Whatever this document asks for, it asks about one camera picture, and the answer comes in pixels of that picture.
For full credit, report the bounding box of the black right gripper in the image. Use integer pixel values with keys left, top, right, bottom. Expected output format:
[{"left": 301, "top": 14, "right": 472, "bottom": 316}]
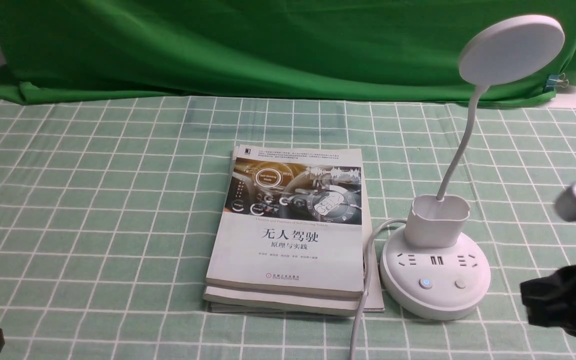
[{"left": 519, "top": 264, "right": 576, "bottom": 337}]

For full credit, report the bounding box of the white desk lamp with sockets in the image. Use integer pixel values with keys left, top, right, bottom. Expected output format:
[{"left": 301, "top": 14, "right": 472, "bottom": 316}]
[{"left": 379, "top": 14, "right": 565, "bottom": 321}]

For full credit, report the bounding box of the green checkered tablecloth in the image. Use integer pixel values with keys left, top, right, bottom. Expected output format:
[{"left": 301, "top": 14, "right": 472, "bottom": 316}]
[{"left": 0, "top": 96, "right": 576, "bottom": 360}]

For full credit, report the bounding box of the bottom textbook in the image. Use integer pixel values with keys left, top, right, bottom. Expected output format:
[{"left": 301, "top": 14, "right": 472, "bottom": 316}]
[{"left": 203, "top": 285, "right": 360, "bottom": 317}]

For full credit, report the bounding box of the blue binder clip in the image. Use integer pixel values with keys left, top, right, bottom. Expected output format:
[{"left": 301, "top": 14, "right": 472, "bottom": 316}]
[{"left": 543, "top": 73, "right": 569, "bottom": 92}]

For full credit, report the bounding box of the top self-driving textbook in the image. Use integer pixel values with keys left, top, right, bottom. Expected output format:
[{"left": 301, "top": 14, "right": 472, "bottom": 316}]
[{"left": 205, "top": 145, "right": 365, "bottom": 299}]

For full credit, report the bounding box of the green backdrop cloth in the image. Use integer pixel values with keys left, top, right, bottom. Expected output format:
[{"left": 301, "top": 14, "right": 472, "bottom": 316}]
[{"left": 0, "top": 0, "right": 576, "bottom": 107}]

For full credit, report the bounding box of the white lamp power cable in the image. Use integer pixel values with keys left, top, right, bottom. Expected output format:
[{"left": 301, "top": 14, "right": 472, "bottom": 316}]
[{"left": 349, "top": 217, "right": 409, "bottom": 360}]

